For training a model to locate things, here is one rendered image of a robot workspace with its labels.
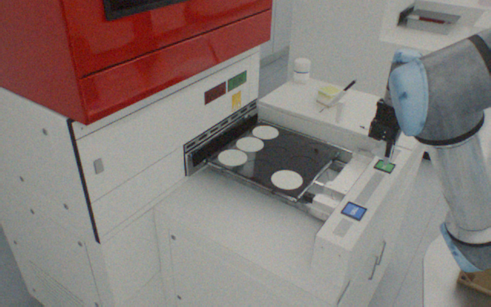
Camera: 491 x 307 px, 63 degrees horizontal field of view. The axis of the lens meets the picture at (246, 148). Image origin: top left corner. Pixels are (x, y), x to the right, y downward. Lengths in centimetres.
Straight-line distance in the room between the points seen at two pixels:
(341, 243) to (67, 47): 76
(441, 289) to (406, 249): 130
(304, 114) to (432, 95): 95
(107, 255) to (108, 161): 31
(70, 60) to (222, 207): 67
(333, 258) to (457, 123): 51
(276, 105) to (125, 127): 70
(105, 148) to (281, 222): 57
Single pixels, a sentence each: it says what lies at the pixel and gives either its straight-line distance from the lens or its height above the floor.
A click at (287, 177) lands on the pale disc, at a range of 132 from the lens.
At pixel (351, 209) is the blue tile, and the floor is 96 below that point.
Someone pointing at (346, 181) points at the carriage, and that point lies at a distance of 138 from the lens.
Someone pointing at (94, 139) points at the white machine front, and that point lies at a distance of 108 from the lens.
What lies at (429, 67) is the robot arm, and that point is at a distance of 69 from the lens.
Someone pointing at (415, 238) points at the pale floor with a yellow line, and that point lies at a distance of 261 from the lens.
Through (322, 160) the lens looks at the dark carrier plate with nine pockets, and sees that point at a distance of 143.
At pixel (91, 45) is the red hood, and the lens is 94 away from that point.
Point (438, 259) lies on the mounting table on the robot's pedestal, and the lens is 130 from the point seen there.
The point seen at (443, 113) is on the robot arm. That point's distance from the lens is 69.
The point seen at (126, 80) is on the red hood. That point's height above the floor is 129.
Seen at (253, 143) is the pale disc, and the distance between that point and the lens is 149.
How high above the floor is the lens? 169
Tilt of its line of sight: 33 degrees down
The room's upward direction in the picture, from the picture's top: 2 degrees clockwise
